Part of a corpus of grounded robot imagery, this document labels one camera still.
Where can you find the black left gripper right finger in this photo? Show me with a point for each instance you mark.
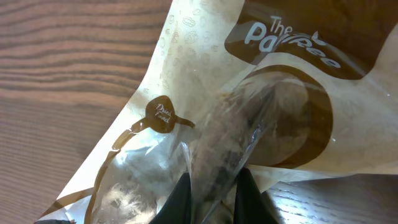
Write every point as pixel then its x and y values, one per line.
pixel 249 207

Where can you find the beige snack bag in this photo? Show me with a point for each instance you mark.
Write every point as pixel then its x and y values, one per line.
pixel 291 90

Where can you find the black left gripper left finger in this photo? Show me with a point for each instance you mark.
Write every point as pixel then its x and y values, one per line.
pixel 177 208

